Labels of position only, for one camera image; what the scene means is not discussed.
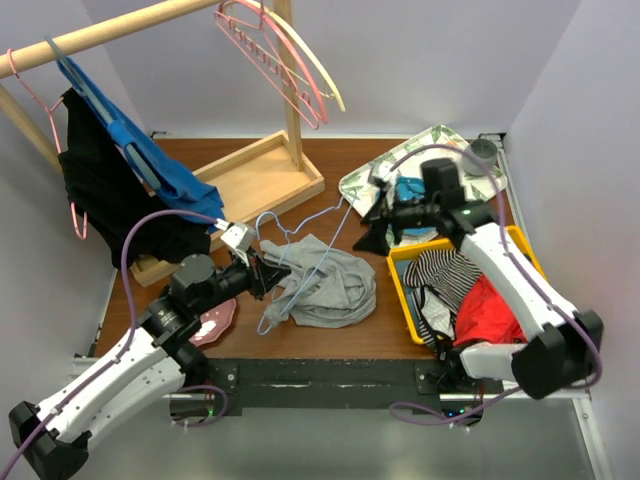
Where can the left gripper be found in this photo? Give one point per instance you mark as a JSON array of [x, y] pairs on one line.
[[262, 276]]

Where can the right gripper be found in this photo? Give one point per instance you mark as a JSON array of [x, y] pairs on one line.
[[374, 241]]

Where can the light blue wire hanger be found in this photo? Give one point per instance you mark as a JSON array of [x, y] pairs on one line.
[[305, 257]]

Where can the grey tank top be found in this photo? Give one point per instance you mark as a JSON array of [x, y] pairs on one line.
[[345, 295]]

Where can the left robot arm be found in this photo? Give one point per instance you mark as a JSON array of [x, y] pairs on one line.
[[154, 358]]

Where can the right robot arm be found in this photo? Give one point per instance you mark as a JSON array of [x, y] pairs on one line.
[[562, 346]]

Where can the blue garment on hanger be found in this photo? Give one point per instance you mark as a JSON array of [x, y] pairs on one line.
[[180, 189]]

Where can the grey blue hanger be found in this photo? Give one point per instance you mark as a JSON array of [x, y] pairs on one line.
[[145, 172]]

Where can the black garment on hanger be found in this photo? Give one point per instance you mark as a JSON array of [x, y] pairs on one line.
[[99, 181]]

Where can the pink plastic hanger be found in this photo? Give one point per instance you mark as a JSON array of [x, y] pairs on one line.
[[274, 54]]

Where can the cream plastic hanger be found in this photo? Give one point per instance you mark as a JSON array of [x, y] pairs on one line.
[[329, 89]]

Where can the yellow plastic bin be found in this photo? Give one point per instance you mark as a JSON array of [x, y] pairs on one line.
[[399, 259]]

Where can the blue dotted plate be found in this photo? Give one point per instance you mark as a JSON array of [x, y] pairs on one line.
[[412, 188]]

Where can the pink dotted plate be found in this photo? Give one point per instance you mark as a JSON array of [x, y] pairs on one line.
[[214, 323]]

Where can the black white striped garment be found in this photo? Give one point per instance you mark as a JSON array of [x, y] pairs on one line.
[[439, 281]]

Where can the wooden clothes rack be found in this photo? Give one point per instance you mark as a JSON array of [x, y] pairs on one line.
[[271, 174]]

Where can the floral leaf tray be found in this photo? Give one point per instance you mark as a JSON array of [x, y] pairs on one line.
[[357, 190]]

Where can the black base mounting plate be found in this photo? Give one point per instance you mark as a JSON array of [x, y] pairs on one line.
[[338, 384]]

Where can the grey cup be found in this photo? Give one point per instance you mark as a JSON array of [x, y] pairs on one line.
[[481, 157]]

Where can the red garment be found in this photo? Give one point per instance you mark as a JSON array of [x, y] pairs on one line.
[[484, 316]]

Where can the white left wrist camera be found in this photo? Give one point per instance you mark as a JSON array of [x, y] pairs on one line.
[[237, 236]]

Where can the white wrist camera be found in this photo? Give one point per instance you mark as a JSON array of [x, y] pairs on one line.
[[237, 236], [383, 176]]

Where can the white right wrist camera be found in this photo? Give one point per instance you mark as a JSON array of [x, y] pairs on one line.
[[383, 176]]

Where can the pink wire hanger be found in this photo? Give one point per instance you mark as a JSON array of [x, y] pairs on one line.
[[80, 223]]

